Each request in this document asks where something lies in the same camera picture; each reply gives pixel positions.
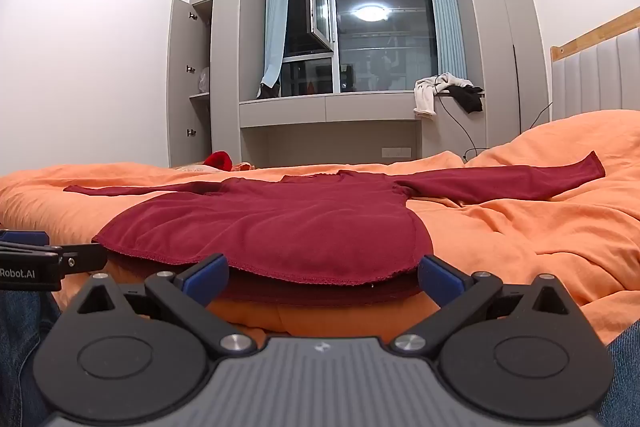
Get tall grey wardrobe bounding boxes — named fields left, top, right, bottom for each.
left=450, top=0, right=555, bottom=154

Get red plush thing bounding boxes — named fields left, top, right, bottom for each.
left=202, top=151, right=234, bottom=172

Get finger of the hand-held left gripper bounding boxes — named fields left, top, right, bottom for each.
left=0, top=242, right=109, bottom=280
left=0, top=230, right=50, bottom=249

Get grey wardrobe door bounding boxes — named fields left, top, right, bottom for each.
left=167, top=0, right=214, bottom=168

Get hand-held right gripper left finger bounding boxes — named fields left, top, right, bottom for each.
left=60, top=253, right=258, bottom=355

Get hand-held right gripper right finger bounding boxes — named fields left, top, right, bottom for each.
left=390, top=253, right=583, bottom=354

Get grey padded wooden headboard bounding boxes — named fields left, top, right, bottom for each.
left=550, top=6, right=640, bottom=122

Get open window sash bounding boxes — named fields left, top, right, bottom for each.
left=304, top=0, right=336, bottom=54

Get person's right leg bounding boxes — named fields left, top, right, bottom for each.
left=597, top=332, right=640, bottom=427

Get black cable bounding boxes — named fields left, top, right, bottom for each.
left=432, top=76, right=554, bottom=161

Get black garment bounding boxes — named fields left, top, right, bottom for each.
left=446, top=84, right=485, bottom=114

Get large window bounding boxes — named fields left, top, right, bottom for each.
left=262, top=0, right=442, bottom=98

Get dark red sweater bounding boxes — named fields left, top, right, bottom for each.
left=63, top=151, right=606, bottom=305

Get grey wardrobe with shelves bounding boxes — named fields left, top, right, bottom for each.
left=189, top=0, right=246, bottom=168

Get orange blanket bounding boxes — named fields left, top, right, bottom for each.
left=0, top=109, right=640, bottom=348

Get light blue curtain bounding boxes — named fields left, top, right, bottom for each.
left=260, top=0, right=292, bottom=88
left=422, top=0, right=469, bottom=81

